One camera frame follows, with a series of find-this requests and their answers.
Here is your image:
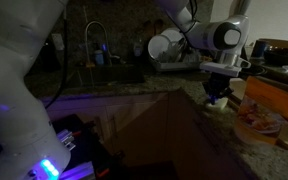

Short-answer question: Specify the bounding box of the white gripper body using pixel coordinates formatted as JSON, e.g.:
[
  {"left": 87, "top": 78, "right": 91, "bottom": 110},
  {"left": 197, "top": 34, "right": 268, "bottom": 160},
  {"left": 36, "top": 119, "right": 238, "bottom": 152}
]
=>
[{"left": 199, "top": 60, "right": 244, "bottom": 79}]

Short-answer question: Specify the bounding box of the pale yellow sponge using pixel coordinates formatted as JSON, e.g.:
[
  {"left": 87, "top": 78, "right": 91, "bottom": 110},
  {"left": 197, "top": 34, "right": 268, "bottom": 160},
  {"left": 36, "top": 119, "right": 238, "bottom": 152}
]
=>
[{"left": 205, "top": 96, "right": 229, "bottom": 111}]

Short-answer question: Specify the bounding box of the dish drying rack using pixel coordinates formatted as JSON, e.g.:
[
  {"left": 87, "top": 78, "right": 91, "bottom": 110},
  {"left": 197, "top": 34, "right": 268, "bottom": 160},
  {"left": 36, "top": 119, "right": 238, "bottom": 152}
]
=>
[{"left": 151, "top": 49, "right": 208, "bottom": 73}]

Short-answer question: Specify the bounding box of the dark blue cup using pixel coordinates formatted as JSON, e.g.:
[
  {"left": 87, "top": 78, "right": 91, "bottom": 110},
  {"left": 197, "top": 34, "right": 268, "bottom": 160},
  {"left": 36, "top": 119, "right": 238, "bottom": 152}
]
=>
[{"left": 250, "top": 38, "right": 268, "bottom": 60}]

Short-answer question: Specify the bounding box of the orange snack bag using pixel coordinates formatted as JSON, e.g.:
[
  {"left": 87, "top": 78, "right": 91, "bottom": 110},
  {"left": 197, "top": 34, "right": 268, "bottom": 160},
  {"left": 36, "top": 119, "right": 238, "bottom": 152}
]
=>
[{"left": 234, "top": 75, "right": 288, "bottom": 147}]

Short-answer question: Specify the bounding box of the white plate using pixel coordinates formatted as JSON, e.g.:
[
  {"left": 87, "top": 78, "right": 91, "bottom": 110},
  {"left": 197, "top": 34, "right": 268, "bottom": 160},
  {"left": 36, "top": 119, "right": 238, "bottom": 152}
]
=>
[
  {"left": 160, "top": 27, "right": 186, "bottom": 52},
  {"left": 147, "top": 34, "right": 172, "bottom": 63}
]

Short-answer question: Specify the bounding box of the dark wide bowl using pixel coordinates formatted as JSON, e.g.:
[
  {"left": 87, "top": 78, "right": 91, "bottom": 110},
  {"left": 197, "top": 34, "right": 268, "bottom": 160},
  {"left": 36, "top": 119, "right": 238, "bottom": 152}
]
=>
[{"left": 262, "top": 39, "right": 288, "bottom": 67}]

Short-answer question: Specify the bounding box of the small dispenser bottle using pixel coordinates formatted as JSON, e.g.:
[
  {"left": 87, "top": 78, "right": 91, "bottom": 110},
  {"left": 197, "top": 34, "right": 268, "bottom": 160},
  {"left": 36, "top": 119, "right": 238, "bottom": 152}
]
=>
[{"left": 132, "top": 39, "right": 144, "bottom": 58}]

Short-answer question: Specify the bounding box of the brown wooden cabinet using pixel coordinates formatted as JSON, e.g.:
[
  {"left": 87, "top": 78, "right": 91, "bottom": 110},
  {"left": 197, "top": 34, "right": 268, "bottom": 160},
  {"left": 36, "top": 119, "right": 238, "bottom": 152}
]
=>
[{"left": 44, "top": 89, "right": 253, "bottom": 180}]

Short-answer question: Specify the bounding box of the steel sink basin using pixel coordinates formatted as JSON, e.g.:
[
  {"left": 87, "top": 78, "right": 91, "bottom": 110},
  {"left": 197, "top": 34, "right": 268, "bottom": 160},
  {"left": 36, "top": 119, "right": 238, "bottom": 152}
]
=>
[{"left": 61, "top": 64, "right": 146, "bottom": 91}]

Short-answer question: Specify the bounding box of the silver arched faucet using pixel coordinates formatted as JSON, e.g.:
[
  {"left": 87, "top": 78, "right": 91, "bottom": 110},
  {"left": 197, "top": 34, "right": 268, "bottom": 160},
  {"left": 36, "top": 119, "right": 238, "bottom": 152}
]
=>
[{"left": 84, "top": 20, "right": 111, "bottom": 67}]

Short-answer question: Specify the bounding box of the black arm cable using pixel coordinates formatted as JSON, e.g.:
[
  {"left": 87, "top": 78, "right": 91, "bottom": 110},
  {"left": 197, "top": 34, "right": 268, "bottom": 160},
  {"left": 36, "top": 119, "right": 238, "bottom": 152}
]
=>
[{"left": 183, "top": 0, "right": 199, "bottom": 35}]

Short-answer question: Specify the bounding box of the black hanging cable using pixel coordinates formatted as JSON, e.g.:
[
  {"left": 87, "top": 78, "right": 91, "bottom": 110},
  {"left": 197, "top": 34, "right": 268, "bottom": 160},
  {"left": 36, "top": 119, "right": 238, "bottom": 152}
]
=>
[{"left": 43, "top": 5, "right": 69, "bottom": 110}]

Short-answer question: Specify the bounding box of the white wall outlet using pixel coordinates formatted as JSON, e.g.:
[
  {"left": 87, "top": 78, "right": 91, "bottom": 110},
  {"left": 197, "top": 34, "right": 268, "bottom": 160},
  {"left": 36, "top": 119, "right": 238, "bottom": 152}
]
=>
[{"left": 51, "top": 32, "right": 65, "bottom": 52}]

